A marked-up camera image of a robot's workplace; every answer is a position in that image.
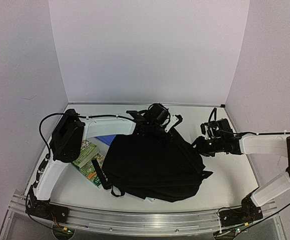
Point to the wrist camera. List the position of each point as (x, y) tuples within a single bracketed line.
[(219, 127), (136, 115)]

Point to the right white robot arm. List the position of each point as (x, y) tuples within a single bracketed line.
[(266, 143)]

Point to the lower green paperback book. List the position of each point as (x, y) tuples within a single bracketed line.
[(89, 172)]

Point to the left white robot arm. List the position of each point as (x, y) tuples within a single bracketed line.
[(65, 147)]

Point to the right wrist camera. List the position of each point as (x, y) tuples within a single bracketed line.
[(219, 127)]

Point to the green paperback book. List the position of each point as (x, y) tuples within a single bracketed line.
[(89, 172), (87, 152)]

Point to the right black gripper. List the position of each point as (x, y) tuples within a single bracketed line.
[(200, 144)]

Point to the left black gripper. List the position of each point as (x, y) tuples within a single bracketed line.
[(167, 140)]

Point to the white stapler box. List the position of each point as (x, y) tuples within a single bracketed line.
[(152, 200)]

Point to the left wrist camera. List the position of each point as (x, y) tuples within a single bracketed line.
[(136, 115)]

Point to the black student backpack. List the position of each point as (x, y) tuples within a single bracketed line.
[(146, 167)]

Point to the upper green paperback book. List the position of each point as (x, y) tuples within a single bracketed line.
[(87, 152)]

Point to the aluminium mounting rail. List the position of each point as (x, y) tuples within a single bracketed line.
[(143, 224)]

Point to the blue notebook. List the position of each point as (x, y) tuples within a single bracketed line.
[(107, 139)]

